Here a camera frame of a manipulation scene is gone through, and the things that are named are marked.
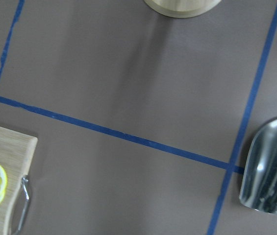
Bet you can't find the metal scoop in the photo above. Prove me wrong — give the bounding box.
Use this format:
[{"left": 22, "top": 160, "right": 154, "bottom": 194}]
[{"left": 239, "top": 118, "right": 277, "bottom": 215}]

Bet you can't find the bamboo cutting board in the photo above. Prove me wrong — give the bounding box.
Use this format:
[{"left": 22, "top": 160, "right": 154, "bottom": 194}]
[{"left": 0, "top": 127, "right": 37, "bottom": 235}]

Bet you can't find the wooden stand base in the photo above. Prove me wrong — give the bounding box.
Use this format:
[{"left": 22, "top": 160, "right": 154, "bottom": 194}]
[{"left": 144, "top": 0, "right": 221, "bottom": 19}]

